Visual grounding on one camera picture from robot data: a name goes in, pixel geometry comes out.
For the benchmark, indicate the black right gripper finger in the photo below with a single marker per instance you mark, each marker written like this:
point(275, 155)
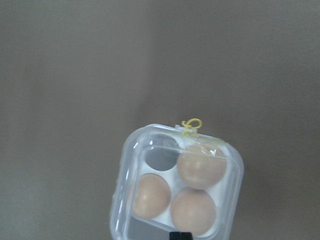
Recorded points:
point(177, 235)

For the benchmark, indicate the clear plastic egg box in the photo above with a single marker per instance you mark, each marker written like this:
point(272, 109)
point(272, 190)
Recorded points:
point(154, 149)

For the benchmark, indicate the brown egg from bowl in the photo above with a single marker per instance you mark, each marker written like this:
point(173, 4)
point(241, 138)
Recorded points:
point(201, 167)

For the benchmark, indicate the brown egg back left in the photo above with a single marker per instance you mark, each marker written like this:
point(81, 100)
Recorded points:
point(193, 211)

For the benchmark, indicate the brown egg front left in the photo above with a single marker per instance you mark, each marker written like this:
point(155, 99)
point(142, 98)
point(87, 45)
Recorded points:
point(151, 196)

